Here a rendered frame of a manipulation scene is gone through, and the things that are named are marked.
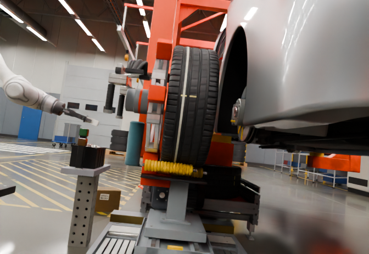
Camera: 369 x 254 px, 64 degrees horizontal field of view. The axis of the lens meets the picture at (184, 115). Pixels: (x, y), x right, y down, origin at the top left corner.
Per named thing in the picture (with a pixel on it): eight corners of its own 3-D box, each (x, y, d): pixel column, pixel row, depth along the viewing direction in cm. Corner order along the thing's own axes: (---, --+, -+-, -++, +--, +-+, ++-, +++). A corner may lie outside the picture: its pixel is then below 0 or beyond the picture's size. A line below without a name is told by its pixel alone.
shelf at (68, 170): (93, 176, 150) (94, 170, 150) (60, 173, 149) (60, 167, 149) (110, 169, 192) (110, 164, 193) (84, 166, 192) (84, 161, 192)
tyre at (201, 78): (202, 192, 148) (226, 63, 124) (156, 187, 147) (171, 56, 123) (197, 136, 210) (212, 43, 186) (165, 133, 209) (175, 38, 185)
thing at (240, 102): (250, 151, 154) (263, 92, 143) (235, 150, 153) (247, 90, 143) (239, 129, 184) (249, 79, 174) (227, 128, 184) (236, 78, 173)
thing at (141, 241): (212, 273, 131) (214, 250, 132) (132, 265, 129) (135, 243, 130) (200, 237, 181) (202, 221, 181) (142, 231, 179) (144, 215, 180)
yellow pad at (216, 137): (230, 143, 206) (231, 136, 206) (211, 141, 205) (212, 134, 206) (227, 143, 220) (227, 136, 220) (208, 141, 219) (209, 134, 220)
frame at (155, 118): (156, 154, 136) (169, 41, 141) (141, 152, 136) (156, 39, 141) (159, 150, 190) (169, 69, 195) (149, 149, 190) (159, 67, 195)
